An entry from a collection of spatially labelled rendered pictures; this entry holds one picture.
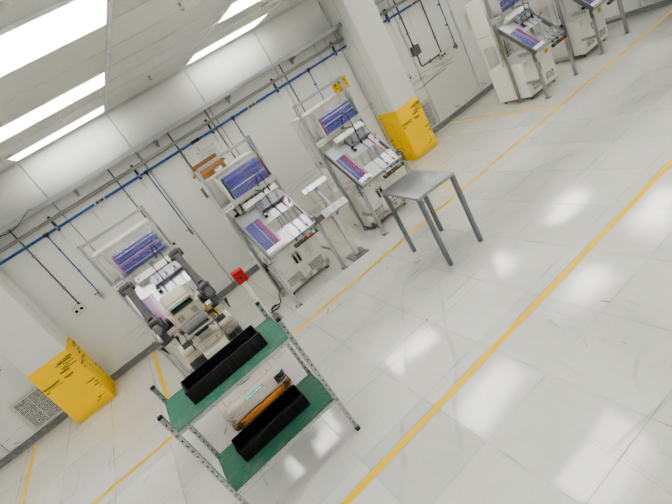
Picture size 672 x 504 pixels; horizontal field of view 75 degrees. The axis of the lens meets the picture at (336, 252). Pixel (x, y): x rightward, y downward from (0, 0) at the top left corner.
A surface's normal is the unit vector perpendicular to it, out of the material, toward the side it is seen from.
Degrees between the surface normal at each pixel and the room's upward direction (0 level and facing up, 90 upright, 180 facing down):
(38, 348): 90
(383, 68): 90
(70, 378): 90
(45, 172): 90
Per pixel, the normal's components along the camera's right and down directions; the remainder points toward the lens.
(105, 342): 0.47, 0.14
